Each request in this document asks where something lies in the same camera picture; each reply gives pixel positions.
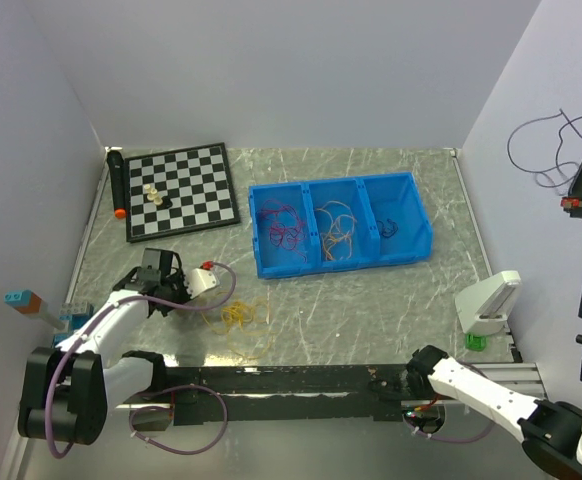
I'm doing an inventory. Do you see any white grey stand device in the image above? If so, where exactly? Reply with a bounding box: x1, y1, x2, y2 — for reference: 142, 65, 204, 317
455, 270, 522, 337

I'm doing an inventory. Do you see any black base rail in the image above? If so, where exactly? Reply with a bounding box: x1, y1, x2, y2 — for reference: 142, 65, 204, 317
108, 364, 467, 427

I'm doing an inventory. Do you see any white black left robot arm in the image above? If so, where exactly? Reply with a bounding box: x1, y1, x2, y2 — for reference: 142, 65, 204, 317
17, 248, 192, 445

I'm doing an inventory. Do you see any black white chessboard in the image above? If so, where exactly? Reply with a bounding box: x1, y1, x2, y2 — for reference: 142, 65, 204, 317
124, 143, 240, 243

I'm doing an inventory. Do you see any grey toy block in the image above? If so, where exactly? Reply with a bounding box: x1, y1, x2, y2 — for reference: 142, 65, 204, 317
59, 301, 94, 317

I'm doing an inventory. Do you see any red wire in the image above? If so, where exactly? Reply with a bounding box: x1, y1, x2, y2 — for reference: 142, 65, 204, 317
256, 198, 312, 264

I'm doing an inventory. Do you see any coloured wire bundle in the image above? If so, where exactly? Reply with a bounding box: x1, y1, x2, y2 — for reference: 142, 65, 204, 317
201, 294, 277, 360

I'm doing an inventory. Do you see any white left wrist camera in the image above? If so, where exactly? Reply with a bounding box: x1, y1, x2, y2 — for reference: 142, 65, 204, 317
185, 261, 220, 299

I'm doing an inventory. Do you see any purple wire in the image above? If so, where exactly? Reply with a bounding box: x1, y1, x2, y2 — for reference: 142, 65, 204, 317
506, 108, 582, 190

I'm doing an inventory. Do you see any yellow wire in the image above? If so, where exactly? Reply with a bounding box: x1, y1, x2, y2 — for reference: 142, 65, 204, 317
315, 199, 362, 264

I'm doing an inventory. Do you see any blue orange toy block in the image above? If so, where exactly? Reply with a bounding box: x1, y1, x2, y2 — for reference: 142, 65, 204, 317
4, 290, 64, 330

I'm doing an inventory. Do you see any green small plastic piece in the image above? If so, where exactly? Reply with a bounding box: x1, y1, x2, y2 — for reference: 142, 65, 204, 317
465, 333, 488, 352

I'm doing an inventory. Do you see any black marker orange cap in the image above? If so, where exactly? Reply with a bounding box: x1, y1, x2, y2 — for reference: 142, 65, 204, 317
106, 149, 126, 219

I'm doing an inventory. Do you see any blue three-compartment plastic bin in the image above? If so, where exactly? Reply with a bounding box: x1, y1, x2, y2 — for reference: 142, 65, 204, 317
249, 172, 433, 279

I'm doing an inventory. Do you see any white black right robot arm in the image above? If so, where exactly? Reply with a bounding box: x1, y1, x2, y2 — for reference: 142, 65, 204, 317
407, 163, 582, 479

